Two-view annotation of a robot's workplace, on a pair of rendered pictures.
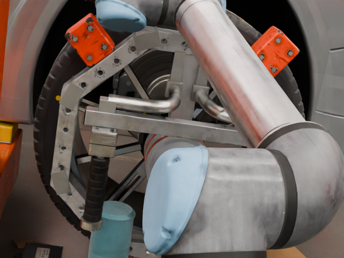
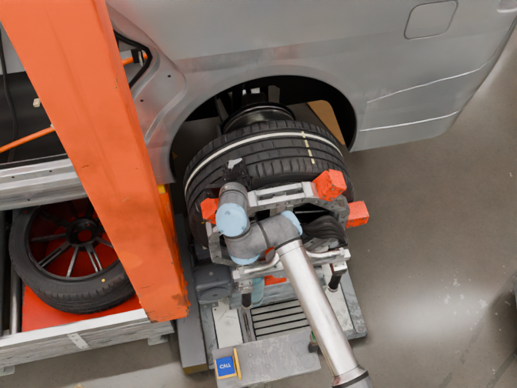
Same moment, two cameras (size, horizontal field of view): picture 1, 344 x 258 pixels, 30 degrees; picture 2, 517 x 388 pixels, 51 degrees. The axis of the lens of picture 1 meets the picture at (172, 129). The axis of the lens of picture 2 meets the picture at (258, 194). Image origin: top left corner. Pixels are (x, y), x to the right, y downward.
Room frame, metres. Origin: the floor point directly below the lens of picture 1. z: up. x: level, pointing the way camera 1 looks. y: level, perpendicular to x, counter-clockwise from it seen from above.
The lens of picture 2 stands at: (0.43, 0.15, 2.74)
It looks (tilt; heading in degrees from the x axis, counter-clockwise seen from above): 58 degrees down; 355
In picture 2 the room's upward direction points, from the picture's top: 1 degrees clockwise
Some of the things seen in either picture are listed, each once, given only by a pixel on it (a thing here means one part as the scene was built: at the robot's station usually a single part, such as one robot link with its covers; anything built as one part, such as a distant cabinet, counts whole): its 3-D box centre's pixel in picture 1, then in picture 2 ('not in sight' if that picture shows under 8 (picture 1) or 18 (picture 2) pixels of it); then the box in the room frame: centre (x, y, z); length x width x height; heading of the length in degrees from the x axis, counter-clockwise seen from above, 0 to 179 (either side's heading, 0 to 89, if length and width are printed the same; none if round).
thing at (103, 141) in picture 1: (103, 136); (244, 279); (1.19, 0.13, 0.93); 0.09 x 0.05 x 0.05; 8
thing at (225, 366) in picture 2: not in sight; (225, 366); (1.00, 0.23, 0.47); 0.07 x 0.07 x 0.02; 8
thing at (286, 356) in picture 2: not in sight; (265, 359); (1.02, 0.06, 0.44); 0.43 x 0.17 x 0.03; 98
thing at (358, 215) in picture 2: not in sight; (354, 214); (1.46, -0.32, 0.85); 0.09 x 0.08 x 0.07; 98
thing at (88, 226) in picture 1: (95, 190); (246, 296); (1.16, 0.12, 0.83); 0.04 x 0.04 x 0.16
